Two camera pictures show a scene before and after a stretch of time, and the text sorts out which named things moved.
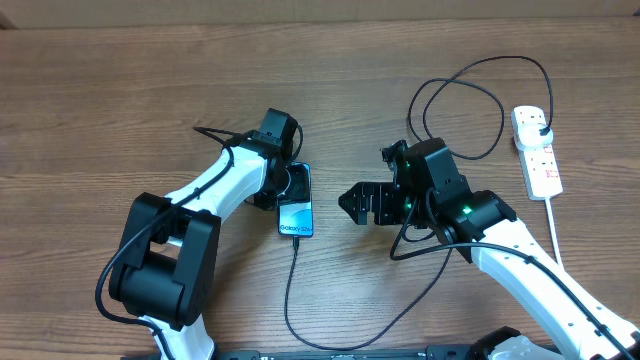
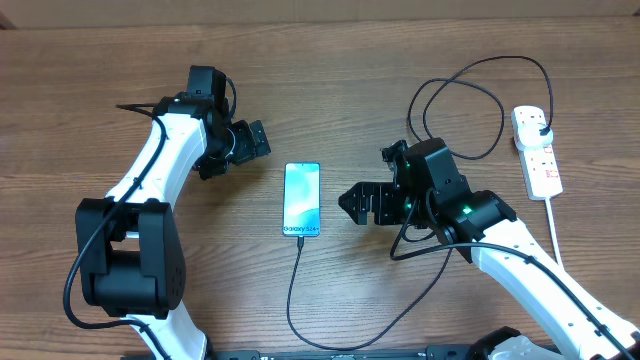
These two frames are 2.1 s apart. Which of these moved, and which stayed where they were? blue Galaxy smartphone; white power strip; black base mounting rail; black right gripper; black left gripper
Moved: blue Galaxy smartphone; black left gripper
Stayed: black base mounting rail; black right gripper; white power strip
